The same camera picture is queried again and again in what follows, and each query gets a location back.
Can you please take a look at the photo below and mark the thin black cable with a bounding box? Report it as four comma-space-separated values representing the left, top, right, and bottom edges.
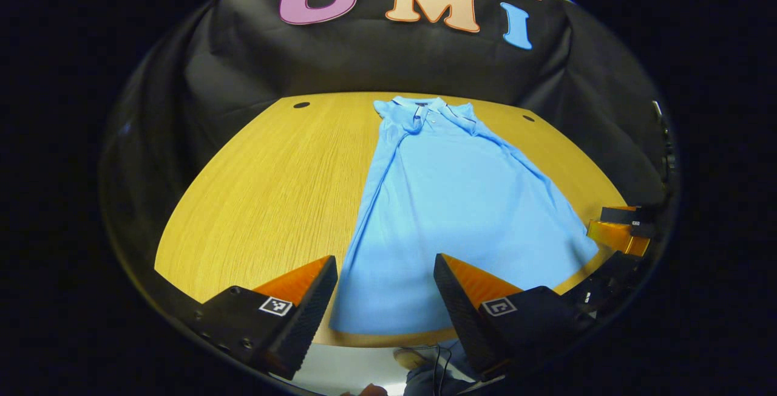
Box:
432, 346, 453, 394

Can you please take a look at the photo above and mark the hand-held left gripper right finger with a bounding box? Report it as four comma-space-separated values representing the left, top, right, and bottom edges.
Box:
433, 253, 599, 383

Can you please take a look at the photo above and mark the light blue T-shirt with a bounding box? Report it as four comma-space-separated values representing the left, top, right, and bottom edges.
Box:
330, 96, 600, 336

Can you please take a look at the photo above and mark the person's blue trouser leg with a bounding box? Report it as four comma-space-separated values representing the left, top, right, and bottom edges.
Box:
404, 364, 474, 396

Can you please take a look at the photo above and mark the black backdrop stand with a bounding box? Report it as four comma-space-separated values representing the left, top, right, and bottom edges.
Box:
653, 100, 677, 172

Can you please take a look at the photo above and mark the person's brown shoe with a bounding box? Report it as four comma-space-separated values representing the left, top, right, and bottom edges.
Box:
393, 349, 429, 371

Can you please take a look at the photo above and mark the black backdrop cloth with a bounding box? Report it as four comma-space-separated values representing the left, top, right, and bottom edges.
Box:
100, 0, 680, 299

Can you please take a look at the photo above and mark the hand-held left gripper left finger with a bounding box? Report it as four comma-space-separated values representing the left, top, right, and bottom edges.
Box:
194, 255, 339, 381

